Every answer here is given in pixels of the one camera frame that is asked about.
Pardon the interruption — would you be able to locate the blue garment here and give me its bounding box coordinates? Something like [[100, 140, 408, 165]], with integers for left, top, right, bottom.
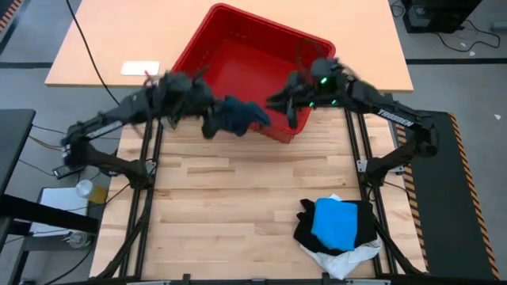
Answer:
[[311, 197, 360, 253]]

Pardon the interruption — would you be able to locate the black frame rail with plates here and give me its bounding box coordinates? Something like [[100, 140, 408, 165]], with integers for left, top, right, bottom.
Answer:
[[90, 275, 429, 285]]

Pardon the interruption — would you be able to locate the white button shirt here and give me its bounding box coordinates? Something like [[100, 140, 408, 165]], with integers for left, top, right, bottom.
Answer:
[[299, 192, 383, 280]]

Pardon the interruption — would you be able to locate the hazard striped floor strip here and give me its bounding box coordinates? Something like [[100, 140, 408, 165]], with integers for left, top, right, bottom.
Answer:
[[0, 0, 23, 33]]

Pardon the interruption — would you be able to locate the black equipment cabinet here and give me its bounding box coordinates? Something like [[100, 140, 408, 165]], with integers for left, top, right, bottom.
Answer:
[[401, 0, 485, 35]]

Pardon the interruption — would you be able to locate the black table beam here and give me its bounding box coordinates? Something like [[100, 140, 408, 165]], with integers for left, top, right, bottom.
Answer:
[[0, 192, 101, 235]]

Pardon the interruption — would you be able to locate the long black hanging cable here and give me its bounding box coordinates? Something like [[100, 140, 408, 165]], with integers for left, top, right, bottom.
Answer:
[[64, 0, 122, 106]]

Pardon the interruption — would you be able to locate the white box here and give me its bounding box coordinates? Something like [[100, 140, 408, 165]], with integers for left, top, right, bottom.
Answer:
[[30, 186, 100, 238]]

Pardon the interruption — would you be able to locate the light wooden desk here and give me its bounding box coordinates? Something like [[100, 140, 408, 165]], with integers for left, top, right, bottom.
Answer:
[[44, 0, 414, 94]]

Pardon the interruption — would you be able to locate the black side table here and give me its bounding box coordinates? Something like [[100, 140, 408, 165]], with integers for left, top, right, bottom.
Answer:
[[0, 108, 37, 196]]

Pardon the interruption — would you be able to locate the yellow item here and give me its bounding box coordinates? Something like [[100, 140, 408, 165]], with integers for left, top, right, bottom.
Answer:
[[88, 185, 109, 205]]

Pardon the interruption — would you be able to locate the black garment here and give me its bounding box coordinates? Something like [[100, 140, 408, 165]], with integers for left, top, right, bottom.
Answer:
[[293, 197, 378, 257]]

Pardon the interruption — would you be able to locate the red plastic laundry bin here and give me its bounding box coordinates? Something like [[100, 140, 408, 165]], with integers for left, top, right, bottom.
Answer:
[[170, 2, 337, 144]]

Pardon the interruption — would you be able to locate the black power adapter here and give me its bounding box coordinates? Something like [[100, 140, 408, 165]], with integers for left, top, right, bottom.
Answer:
[[51, 164, 86, 180]]

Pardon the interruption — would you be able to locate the white paper cup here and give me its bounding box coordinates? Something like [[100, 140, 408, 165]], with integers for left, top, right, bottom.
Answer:
[[75, 179, 94, 198]]

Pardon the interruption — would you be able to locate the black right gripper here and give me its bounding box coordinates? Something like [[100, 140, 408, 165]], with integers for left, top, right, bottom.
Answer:
[[265, 57, 354, 130]]

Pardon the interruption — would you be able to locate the black hazard striped floor mat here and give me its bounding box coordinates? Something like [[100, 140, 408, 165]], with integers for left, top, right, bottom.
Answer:
[[390, 107, 502, 280]]

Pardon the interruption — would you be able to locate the small dark navy garment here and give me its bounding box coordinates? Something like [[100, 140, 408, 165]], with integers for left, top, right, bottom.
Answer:
[[200, 96, 273, 139]]

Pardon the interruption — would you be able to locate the white card on desk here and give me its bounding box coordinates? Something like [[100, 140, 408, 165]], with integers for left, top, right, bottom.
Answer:
[[120, 60, 162, 77]]

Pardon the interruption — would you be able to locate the clear plastic cup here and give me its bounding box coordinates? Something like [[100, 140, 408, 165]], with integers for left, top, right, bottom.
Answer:
[[65, 231, 90, 249]]

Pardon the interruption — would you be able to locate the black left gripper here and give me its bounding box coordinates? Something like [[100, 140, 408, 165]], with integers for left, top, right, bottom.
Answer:
[[152, 70, 217, 124]]

